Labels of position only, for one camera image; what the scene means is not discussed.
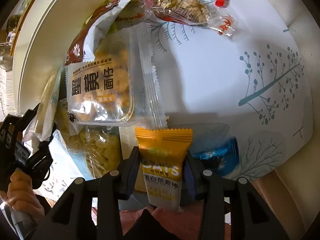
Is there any white plastic organizer bin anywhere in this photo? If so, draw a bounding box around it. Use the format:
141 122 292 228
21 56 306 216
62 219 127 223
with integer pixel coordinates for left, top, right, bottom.
12 0 114 114

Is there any blue snack packet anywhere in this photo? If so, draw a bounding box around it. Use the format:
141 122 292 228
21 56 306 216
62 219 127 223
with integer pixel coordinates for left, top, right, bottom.
191 137 240 176

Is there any left hand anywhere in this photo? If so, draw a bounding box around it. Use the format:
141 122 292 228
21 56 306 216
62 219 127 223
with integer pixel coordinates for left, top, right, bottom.
1 170 45 223

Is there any pale rice cracker pack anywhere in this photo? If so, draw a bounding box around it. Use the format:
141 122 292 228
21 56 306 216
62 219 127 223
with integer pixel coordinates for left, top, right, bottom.
60 126 123 178

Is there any tree pattern tablecloth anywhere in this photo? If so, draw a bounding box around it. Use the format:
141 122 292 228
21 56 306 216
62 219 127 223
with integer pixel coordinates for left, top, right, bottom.
53 0 313 181

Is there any orange oat bar packet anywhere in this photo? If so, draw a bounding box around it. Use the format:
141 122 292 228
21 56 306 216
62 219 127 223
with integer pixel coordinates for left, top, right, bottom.
135 127 193 212

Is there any clear fried noodle snack pack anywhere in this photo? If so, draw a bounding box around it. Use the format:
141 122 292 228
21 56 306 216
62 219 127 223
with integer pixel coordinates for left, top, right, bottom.
65 24 168 131

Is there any clear peanut brittle packet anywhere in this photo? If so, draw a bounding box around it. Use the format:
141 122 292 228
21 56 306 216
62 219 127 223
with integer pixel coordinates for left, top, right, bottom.
144 0 236 36

